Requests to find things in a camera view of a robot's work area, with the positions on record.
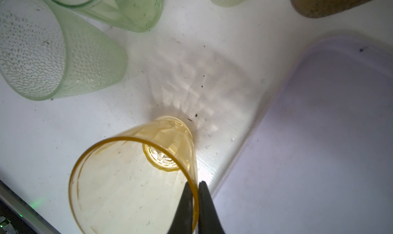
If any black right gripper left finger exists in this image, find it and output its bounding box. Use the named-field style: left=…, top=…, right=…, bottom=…
left=168, top=182, right=193, bottom=234

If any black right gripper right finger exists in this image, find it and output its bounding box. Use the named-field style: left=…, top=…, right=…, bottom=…
left=198, top=181, right=225, bottom=234

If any amber textured glass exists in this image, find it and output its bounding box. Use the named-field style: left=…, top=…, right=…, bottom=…
left=68, top=116, right=199, bottom=234

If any lilac plastic tray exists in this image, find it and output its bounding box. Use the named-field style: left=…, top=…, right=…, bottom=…
left=215, top=37, right=393, bottom=234

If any light green textured glass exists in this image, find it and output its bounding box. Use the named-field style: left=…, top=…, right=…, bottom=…
left=1, top=0, right=128, bottom=101

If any light green short glass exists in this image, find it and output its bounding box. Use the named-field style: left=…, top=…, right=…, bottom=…
left=52, top=0, right=163, bottom=33

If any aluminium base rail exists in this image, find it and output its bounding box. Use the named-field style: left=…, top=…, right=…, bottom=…
left=1, top=182, right=60, bottom=234

